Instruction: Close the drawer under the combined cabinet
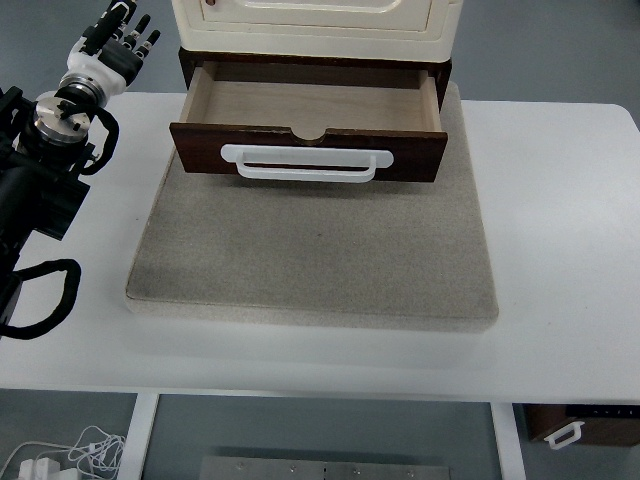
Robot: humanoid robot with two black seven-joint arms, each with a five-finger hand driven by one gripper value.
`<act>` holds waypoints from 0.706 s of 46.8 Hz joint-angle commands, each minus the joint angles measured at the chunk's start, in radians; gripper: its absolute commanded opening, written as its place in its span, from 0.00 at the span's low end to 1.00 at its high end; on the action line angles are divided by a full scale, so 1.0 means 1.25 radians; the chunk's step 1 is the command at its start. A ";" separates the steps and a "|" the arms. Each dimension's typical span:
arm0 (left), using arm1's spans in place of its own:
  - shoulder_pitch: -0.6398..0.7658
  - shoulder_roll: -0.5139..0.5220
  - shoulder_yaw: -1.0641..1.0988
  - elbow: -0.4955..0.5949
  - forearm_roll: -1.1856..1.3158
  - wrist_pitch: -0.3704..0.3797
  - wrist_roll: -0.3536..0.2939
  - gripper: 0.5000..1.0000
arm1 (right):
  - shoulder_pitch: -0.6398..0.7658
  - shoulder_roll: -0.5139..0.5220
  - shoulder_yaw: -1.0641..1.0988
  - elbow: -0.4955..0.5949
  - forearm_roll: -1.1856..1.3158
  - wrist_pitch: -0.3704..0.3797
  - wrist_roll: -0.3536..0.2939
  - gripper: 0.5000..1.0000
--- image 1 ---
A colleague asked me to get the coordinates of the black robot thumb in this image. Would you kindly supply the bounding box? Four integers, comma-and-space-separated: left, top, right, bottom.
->
83, 0, 136, 53

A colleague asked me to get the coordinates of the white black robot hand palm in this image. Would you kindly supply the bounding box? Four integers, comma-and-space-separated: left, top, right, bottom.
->
66, 37, 144, 96

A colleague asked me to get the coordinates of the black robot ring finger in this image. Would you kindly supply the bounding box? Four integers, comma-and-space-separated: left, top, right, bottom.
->
134, 30, 161, 58

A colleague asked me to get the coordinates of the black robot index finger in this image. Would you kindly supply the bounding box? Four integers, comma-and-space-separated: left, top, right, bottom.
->
112, 9, 134, 40

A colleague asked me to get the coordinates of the black sleeved cable loop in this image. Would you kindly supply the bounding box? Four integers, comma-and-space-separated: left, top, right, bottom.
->
0, 258, 83, 341

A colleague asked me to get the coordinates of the grey fabric platform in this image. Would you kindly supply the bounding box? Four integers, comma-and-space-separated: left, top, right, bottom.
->
125, 84, 499, 331

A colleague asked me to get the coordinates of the white power adapter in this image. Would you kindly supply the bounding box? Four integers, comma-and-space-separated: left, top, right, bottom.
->
17, 457, 60, 480

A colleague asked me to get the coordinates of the white cable bundle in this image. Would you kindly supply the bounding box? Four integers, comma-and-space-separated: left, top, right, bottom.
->
0, 425, 127, 480

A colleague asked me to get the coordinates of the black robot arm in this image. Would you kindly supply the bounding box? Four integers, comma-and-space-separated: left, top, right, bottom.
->
1, 1, 160, 340

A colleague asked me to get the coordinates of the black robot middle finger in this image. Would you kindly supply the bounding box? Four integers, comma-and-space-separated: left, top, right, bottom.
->
124, 14, 151, 48

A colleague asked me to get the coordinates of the cream upper cabinet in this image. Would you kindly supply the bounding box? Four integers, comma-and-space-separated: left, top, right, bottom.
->
172, 0, 463, 63

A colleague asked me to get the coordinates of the metal plate on floor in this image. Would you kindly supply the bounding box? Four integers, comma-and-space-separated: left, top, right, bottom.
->
199, 456, 451, 480

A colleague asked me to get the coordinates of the white table leg frame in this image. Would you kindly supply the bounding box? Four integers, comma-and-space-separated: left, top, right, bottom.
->
117, 393, 160, 480

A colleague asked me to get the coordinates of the white drawer handle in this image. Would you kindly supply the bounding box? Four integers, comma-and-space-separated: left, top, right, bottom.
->
221, 144, 394, 183

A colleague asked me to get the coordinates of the wooden box white handle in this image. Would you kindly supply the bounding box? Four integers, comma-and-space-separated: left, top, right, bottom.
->
527, 403, 640, 450

